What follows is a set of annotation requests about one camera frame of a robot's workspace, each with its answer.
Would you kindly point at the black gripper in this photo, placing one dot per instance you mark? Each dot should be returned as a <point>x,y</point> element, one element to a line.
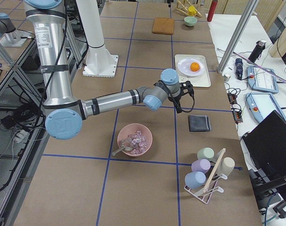
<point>175,98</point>

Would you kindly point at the white plate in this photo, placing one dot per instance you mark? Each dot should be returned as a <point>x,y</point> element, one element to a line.
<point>184,67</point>

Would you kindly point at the orange fruit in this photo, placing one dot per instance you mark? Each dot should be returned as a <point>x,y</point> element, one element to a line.
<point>195,67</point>

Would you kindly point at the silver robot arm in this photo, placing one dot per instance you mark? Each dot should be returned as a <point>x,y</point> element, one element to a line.
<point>64,112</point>

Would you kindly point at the cream bear tray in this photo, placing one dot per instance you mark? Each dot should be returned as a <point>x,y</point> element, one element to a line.
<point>203,80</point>

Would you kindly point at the wooden tray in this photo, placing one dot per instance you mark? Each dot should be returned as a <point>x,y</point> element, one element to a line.
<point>163,26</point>

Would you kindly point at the grey folded cloth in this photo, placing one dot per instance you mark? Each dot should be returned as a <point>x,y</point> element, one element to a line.
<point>199,123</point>

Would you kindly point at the pink bowl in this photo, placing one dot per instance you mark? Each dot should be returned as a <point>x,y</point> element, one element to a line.
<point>136,137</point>

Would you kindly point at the green pastel cup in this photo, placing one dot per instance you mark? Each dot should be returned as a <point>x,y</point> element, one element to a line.
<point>205,153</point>

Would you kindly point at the purple pastel cup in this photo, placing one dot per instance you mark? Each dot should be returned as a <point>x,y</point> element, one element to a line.
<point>202,165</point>

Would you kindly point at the folded navy umbrella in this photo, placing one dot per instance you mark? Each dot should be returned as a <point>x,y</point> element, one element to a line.
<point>239,68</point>

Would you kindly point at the blue pastel cup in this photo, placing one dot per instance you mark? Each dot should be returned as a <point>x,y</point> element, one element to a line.
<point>195,179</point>

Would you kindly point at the beige pastel cup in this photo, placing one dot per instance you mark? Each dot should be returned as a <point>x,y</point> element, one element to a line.
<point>226,166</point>

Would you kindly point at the green ceramic bowl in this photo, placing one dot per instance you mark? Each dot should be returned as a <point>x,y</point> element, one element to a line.
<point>190,21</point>

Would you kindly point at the white cup rack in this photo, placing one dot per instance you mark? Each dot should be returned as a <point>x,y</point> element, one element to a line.
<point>205,192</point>

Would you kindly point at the black water bottle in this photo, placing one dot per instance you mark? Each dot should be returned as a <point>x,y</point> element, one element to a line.
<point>257,51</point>

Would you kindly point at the yellow cup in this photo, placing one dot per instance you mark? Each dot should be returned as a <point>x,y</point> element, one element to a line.
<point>192,11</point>

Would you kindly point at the wooden cup rack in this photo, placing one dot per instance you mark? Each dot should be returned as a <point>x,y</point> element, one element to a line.
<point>182,6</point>

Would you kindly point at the black laptop monitor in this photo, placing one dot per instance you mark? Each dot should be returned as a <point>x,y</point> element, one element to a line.
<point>266,144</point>

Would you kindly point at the red cylinder bottle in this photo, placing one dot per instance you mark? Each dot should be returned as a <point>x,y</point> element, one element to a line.
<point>212,10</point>

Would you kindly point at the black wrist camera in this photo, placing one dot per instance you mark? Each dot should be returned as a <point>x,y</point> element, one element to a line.
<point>186,88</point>

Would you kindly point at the white camera pillar base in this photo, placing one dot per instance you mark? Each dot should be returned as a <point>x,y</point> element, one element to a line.
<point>99,62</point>

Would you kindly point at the aluminium frame post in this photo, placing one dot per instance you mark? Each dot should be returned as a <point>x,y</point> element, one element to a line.
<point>243,21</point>

